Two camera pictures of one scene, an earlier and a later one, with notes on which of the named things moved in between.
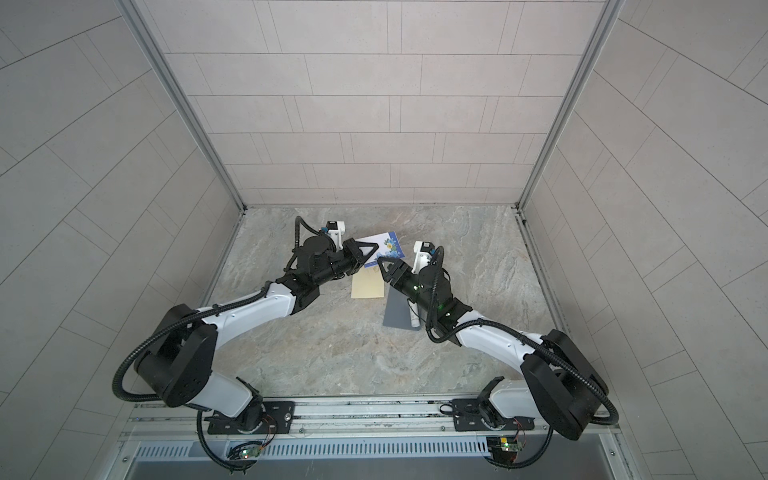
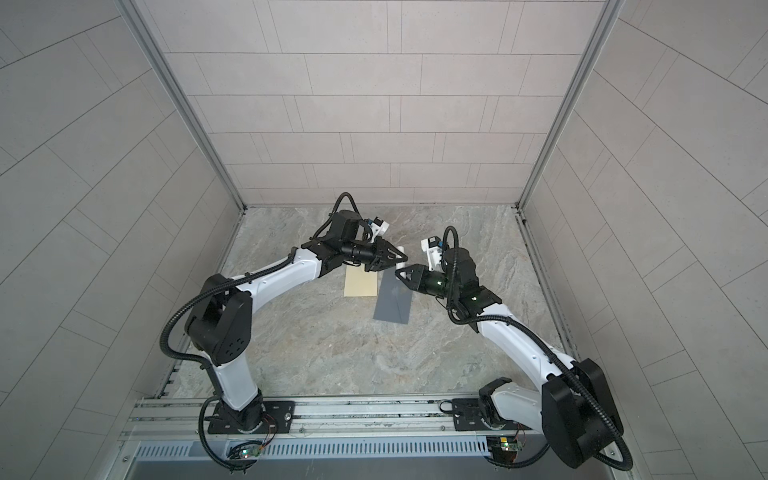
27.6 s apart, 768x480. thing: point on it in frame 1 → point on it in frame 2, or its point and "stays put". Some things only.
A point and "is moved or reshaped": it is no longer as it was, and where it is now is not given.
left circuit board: (245, 450) stays put
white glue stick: (414, 314) → (400, 265)
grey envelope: (396, 310) is moved or reshaped
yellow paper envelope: (367, 283) is moved or reshaped
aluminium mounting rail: (377, 420) stays put
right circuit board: (503, 449) stays put
